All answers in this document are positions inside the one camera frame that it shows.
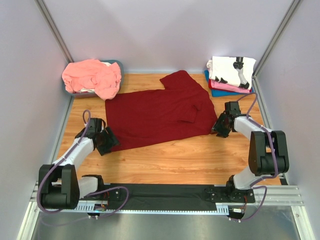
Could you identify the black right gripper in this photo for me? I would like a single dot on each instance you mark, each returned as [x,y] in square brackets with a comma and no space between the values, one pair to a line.
[216,129]

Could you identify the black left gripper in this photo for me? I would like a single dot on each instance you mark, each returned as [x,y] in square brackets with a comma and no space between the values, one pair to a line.
[112,141]

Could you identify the dark red t-shirt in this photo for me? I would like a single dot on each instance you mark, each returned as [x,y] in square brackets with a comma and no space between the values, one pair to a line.
[182,109]

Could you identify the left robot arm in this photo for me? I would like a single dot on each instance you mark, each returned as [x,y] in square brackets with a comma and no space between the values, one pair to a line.
[70,165]

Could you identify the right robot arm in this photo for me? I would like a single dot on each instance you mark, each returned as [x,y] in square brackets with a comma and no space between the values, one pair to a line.
[267,156]

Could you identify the blue folded t-shirt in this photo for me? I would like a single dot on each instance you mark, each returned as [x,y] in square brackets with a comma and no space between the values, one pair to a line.
[218,92]

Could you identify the pink folded t-shirt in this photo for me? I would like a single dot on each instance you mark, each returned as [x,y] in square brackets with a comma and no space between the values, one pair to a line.
[227,87]

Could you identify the red folded t-shirt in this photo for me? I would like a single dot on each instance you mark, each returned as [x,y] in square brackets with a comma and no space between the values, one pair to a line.
[210,84]

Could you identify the blue-grey laundry basket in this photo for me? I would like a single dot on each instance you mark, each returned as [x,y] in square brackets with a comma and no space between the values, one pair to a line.
[118,65]

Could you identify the white folded printed t-shirt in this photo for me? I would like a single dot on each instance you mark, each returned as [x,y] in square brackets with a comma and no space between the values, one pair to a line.
[235,71]

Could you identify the pink crumpled t-shirt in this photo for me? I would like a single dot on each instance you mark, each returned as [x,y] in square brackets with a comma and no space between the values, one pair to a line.
[92,77]

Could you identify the black base mat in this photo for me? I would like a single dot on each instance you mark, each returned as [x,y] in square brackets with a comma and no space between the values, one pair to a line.
[174,197]

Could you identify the right aluminium frame post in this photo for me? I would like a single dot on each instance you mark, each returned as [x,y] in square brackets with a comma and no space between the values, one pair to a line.
[277,35]

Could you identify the aluminium frame post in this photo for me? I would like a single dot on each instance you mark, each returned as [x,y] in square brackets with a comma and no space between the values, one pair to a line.
[277,35]
[44,10]

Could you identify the left aluminium frame post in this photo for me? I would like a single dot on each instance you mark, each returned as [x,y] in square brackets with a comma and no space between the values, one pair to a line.
[44,10]

